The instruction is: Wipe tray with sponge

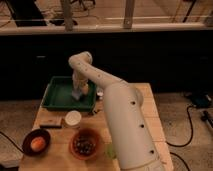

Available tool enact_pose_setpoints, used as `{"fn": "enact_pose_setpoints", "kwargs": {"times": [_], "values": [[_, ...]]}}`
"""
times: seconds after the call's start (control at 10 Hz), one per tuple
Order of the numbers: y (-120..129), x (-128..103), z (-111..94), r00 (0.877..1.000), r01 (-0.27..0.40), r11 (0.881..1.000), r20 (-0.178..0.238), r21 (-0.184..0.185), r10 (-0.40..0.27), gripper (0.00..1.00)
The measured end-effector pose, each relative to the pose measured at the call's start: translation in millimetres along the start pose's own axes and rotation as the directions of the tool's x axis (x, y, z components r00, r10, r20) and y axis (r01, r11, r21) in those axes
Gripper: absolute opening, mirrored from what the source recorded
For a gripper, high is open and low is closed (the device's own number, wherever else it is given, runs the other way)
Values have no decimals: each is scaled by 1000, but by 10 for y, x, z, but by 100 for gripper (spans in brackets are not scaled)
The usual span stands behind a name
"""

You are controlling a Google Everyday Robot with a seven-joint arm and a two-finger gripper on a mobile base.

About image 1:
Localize black cable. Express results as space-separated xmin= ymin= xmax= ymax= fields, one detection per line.
xmin=166 ymin=104 xmax=198 ymax=148
xmin=0 ymin=131 xmax=25 ymax=155

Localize brown bowl with beans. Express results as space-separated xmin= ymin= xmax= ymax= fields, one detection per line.
xmin=69 ymin=128 xmax=100 ymax=161

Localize wooden railing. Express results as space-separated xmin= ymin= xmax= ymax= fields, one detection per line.
xmin=0 ymin=0 xmax=213 ymax=35

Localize metal spoon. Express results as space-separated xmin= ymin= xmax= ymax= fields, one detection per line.
xmin=92 ymin=109 xmax=101 ymax=115

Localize black cable left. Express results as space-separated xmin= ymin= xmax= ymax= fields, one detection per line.
xmin=0 ymin=131 xmax=25 ymax=155

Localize yellow sponge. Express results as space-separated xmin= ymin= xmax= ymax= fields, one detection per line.
xmin=81 ymin=84 xmax=89 ymax=95

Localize green plastic tray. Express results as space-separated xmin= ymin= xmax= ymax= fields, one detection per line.
xmin=42 ymin=76 xmax=96 ymax=112

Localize white handled utensil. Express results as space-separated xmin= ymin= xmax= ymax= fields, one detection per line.
xmin=97 ymin=92 xmax=103 ymax=98

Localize orange fruit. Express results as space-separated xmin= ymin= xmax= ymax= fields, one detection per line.
xmin=31 ymin=137 xmax=46 ymax=152

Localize grey cloth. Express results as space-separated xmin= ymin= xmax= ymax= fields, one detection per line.
xmin=71 ymin=90 xmax=83 ymax=100

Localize dark brown bowl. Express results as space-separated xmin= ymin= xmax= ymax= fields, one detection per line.
xmin=22 ymin=129 xmax=51 ymax=156

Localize black cable right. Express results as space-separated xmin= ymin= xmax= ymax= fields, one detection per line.
xmin=166 ymin=104 xmax=198 ymax=148

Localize small wooden block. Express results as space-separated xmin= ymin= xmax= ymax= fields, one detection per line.
xmin=39 ymin=118 xmax=62 ymax=129

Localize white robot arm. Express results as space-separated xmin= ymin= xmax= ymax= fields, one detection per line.
xmin=68 ymin=52 xmax=165 ymax=171

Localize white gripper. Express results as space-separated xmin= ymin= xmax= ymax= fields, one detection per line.
xmin=72 ymin=72 xmax=88 ymax=92

